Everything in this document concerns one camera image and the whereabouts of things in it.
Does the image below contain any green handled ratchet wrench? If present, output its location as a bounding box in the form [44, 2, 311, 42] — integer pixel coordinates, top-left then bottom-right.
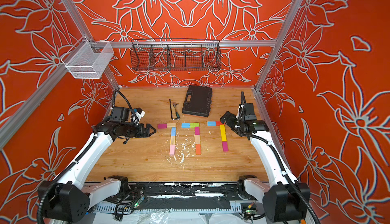
[172, 103, 180, 120]

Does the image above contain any black hex key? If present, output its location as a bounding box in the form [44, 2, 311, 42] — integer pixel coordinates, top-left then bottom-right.
[169, 99, 176, 120]

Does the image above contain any yellow block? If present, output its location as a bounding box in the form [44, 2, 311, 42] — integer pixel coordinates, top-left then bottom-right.
[219, 124, 226, 135]
[221, 133, 227, 142]

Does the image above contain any black plastic tool case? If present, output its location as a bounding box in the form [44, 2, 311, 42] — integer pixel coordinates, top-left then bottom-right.
[182, 85, 212, 117]

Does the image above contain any green block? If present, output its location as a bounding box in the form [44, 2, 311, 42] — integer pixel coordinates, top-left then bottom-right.
[190, 122, 200, 128]

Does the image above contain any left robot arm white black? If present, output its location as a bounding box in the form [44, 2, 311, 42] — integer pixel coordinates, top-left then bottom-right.
[37, 103, 156, 224]

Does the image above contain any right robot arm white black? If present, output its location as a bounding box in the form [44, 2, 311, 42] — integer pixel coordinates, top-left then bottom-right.
[220, 92, 321, 224]

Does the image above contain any pink block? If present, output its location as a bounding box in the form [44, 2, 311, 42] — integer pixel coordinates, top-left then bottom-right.
[169, 145, 176, 156]

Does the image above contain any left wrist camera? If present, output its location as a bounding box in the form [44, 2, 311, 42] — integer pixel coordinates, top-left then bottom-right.
[131, 108, 145, 125]

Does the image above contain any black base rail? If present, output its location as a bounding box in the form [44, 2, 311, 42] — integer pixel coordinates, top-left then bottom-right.
[129, 182, 255, 201]

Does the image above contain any light blue block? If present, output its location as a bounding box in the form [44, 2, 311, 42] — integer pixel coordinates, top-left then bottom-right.
[181, 123, 191, 128]
[207, 121, 216, 127]

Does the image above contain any natural wood block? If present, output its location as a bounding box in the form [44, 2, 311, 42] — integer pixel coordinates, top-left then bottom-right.
[195, 135, 201, 144]
[170, 136, 176, 145]
[167, 123, 176, 128]

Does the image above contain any orange block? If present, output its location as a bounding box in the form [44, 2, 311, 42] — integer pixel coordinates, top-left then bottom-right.
[196, 144, 201, 155]

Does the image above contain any white wire basket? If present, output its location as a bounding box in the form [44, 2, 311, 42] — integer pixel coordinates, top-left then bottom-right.
[61, 41, 114, 79]

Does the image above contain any black wire basket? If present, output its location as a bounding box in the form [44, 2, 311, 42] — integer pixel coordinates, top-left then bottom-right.
[130, 38, 222, 72]

